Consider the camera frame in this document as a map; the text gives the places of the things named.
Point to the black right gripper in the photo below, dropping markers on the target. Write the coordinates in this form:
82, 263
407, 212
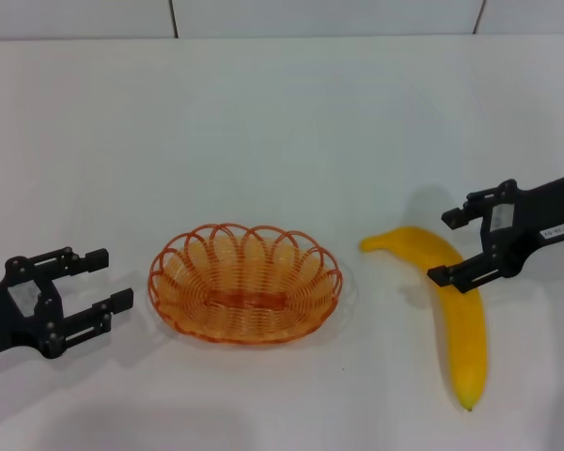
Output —
540, 211

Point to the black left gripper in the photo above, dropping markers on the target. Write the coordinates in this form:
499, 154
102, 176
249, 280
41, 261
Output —
9, 319

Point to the yellow banana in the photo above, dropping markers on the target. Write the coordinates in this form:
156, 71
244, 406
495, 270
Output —
460, 329

